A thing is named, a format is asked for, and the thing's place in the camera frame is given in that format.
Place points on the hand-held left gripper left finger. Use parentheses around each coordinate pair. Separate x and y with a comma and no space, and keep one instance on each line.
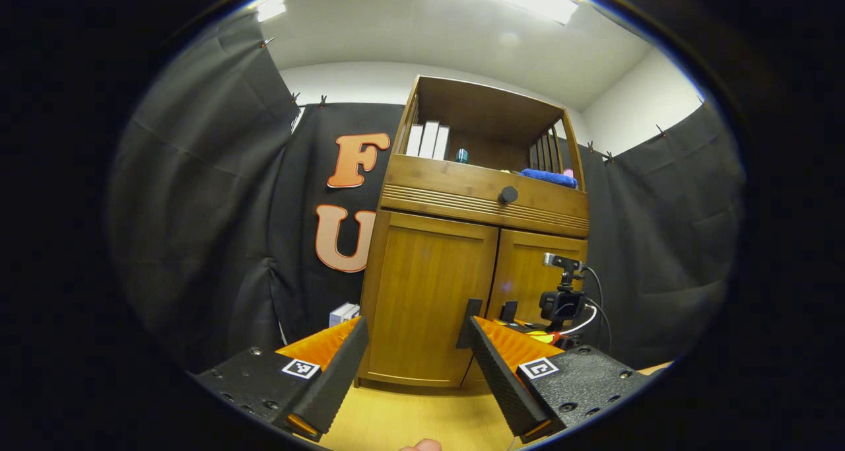
(337,378)

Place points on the small ceiling light panel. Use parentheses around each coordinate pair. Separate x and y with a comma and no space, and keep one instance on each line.
(272,7)

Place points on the wooden cabinet drawer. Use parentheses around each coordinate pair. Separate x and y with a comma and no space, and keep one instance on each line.
(442,183)

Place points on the round black drawer knob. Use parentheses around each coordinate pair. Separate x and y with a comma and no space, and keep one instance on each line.
(508,195)

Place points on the blue towel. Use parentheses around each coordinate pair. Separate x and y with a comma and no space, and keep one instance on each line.
(548,177)

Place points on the black backdrop cloth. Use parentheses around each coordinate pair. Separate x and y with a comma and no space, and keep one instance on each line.
(211,207)

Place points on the white book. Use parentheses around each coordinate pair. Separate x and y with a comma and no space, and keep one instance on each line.
(428,140)
(441,144)
(414,140)

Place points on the small white box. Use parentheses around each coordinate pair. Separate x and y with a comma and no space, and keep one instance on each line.
(343,314)

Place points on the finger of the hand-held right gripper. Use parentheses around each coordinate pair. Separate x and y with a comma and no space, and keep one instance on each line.
(538,334)

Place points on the wooden cabinet door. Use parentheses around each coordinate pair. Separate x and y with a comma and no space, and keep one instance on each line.
(422,292)
(528,279)

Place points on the wooden double-door shoe cabinet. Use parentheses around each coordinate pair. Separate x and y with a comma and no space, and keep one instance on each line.
(488,107)

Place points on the teal cup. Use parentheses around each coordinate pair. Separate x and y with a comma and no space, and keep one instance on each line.
(462,156)

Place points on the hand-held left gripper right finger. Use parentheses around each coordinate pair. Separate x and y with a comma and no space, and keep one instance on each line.
(502,385)

